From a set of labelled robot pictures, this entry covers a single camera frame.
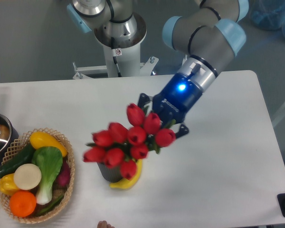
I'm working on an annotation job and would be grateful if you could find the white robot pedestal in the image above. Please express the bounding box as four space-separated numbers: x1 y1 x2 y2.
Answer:
73 12 159 79

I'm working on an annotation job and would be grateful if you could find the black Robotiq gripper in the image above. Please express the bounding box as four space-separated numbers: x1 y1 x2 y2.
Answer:
137 73 202 139

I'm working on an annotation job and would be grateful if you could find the green cucumber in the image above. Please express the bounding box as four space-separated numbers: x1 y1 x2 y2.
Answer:
0 143 35 179

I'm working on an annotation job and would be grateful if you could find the yellow bell pepper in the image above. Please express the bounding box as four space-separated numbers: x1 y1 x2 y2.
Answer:
0 173 20 196

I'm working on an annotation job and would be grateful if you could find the woven wicker basket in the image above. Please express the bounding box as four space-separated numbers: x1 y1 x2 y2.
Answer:
0 128 75 224

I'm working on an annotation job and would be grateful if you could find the red tulip bouquet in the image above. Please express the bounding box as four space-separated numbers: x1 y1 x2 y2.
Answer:
83 103 176 180

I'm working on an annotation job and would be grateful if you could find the person's hand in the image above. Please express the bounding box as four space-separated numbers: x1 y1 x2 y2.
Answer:
97 220 114 228

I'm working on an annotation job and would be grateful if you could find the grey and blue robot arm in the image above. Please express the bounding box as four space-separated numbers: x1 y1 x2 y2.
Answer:
66 0 249 137

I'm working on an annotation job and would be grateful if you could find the dark grey ribbed vase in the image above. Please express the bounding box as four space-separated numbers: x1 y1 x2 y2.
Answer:
97 163 123 183

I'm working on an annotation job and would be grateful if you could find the green chili pepper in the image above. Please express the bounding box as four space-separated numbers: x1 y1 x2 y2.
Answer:
35 195 64 217

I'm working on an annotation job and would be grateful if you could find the blue plastic bag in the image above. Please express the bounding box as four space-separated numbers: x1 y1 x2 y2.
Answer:
249 0 285 38

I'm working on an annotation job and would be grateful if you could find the yellow banana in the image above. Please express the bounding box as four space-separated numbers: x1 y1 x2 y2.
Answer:
109 159 143 190

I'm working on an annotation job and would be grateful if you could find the green bok choy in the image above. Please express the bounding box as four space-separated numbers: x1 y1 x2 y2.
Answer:
32 146 63 205

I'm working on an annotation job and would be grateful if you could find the yellow squash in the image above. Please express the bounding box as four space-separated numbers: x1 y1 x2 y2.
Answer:
29 132 67 157

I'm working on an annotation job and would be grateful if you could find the orange fruit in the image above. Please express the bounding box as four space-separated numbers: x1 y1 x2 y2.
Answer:
9 191 37 217

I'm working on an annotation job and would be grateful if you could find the purple sweet potato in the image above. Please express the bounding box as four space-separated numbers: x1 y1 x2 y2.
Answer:
56 160 71 187

